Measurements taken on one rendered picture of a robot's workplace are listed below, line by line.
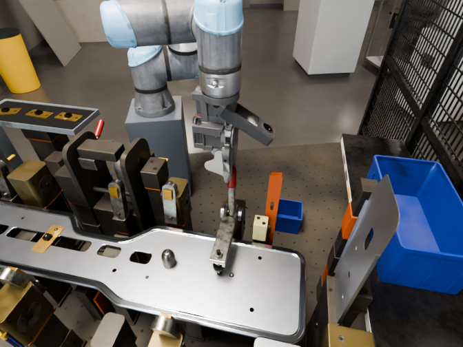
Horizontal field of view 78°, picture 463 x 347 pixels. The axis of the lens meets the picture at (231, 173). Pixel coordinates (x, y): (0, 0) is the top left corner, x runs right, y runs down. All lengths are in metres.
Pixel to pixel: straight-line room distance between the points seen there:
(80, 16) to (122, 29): 5.91
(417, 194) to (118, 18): 0.86
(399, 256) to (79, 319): 0.91
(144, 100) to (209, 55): 0.62
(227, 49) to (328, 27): 3.79
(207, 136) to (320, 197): 0.87
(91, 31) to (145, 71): 5.47
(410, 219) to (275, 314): 0.45
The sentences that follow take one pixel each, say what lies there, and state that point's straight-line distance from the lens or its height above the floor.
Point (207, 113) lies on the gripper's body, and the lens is 0.56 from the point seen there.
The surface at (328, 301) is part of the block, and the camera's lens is 0.72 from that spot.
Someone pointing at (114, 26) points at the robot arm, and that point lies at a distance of 0.57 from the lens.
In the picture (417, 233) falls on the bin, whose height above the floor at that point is 1.03.
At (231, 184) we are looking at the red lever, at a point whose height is 1.17.
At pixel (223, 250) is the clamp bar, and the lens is 0.66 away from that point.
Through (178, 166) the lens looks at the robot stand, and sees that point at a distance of 1.19.
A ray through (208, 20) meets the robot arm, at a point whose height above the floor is 1.52.
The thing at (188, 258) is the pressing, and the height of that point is 1.00.
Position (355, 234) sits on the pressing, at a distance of 0.61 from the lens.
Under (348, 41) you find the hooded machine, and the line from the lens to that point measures 4.44.
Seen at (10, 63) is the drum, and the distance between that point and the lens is 4.58.
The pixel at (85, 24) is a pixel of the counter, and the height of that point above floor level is 0.30.
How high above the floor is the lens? 1.62
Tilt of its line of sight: 41 degrees down
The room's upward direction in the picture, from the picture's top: straight up
